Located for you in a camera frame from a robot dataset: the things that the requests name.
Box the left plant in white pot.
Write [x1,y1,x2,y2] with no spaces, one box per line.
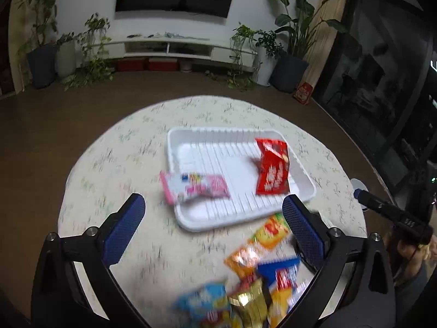
[55,13,115,91]

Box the white bucket on floor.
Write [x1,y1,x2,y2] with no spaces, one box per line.
[350,178,368,201]

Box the left plant in dark pot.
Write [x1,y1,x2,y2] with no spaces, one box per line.
[19,0,58,90]

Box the blue Oreo snack pack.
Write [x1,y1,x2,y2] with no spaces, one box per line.
[256,257,301,327]

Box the trailing plant in white pot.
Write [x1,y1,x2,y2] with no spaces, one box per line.
[207,23,284,91]

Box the red storage box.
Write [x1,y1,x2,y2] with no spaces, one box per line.
[147,57,179,72]
[116,58,145,72]

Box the red snack bag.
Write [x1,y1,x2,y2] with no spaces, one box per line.
[256,139,290,195]

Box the blue panda snack packet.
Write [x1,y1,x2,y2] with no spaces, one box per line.
[173,281,242,327]

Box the white plastic tray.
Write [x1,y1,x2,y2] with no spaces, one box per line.
[166,126,317,233]

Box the person's right hand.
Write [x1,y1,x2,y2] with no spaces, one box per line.
[393,235,436,286]

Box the white TV console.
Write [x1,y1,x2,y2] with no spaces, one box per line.
[80,36,259,74]

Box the pink snack bar wrapper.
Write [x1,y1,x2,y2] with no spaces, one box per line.
[159,172,230,205]

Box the red gift box on floor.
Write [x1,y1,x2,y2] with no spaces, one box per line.
[293,82,313,105]

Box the gold foil snack packet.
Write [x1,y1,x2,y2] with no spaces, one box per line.
[228,279,268,327]

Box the orange long snack bar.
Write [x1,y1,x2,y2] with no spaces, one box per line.
[224,213,290,279]

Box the red storage box left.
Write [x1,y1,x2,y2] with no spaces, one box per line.
[116,58,145,72]

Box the red storage box right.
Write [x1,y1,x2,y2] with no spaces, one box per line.
[147,57,179,72]

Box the large plant in dark pot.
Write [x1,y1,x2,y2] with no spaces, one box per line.
[270,0,347,93]

